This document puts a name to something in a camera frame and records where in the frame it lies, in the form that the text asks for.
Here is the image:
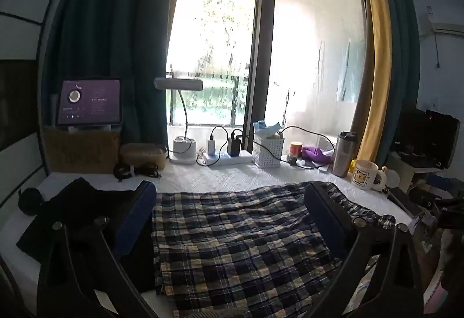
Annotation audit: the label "black charger plug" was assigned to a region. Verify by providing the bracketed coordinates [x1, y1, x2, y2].
[228, 134, 243, 158]

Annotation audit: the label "white cartoon mug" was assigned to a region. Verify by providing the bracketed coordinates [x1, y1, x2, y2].
[349, 159, 388, 192]

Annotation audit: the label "black round object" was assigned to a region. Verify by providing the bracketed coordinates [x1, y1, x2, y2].
[18, 187, 45, 216]

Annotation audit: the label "navy yellow plaid pants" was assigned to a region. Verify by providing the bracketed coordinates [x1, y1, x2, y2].
[152, 182, 397, 318]

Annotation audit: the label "black cloth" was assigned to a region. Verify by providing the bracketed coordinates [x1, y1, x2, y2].
[16, 177, 156, 264]

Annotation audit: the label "brown cardboard box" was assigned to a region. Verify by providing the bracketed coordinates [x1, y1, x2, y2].
[43, 127, 122, 174]

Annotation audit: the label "long black charger cable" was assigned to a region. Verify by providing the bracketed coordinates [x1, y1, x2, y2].
[232, 125, 338, 171]

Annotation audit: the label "black laptop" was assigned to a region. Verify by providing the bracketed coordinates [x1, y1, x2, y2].
[393, 107, 461, 170]

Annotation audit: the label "white perforated plastic basket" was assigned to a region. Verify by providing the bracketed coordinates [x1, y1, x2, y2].
[252, 133, 284, 168]

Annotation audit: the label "short black charger cable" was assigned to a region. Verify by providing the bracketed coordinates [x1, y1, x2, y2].
[197, 125, 230, 167]

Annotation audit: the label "dark window frame post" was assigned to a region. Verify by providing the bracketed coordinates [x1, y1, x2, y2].
[249, 0, 277, 156]

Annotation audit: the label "white air conditioner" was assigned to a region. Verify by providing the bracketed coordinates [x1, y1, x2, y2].
[417, 0, 464, 38]

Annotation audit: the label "stainless steel tumbler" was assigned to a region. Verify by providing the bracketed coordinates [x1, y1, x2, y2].
[331, 131, 358, 178]

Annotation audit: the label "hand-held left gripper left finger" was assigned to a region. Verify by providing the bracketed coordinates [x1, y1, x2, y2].
[38, 180, 158, 318]

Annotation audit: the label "white power strip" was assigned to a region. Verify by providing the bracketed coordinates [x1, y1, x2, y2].
[202, 150, 253, 166]

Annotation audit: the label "black cable bundle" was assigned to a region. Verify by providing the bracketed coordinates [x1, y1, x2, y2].
[114, 161, 162, 181]

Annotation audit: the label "brown oval container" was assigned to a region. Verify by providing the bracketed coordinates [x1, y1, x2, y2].
[119, 143, 168, 170]

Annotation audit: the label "purple cloth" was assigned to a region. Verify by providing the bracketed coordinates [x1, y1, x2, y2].
[302, 145, 336, 164]

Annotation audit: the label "purple box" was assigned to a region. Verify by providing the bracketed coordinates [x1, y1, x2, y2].
[57, 79, 124, 127]

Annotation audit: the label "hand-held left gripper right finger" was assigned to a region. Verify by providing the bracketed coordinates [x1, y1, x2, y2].
[304, 182, 425, 318]

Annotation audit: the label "blue packet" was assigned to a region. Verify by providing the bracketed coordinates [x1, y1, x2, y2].
[253, 120, 284, 139]

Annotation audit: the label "white gooseneck desk lamp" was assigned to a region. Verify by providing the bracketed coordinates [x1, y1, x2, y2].
[154, 77, 204, 164]

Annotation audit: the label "teal curtain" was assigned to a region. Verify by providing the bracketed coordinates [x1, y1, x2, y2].
[47, 0, 182, 161]
[373, 0, 422, 159]

